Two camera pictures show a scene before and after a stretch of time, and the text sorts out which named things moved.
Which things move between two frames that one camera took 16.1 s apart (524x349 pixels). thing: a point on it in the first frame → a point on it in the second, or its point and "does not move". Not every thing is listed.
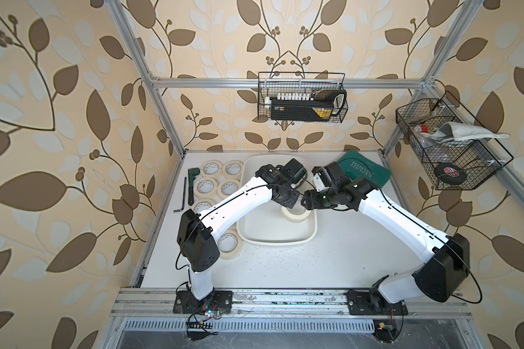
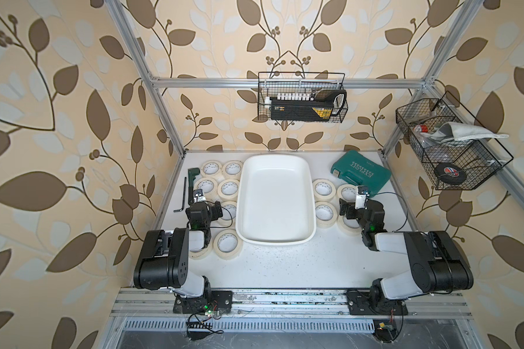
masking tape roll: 205,187 does not move
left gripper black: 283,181 → 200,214
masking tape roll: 295,218 → 326,214
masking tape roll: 229,244 does not move
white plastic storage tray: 268,227 does not move
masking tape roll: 232,169 does not move
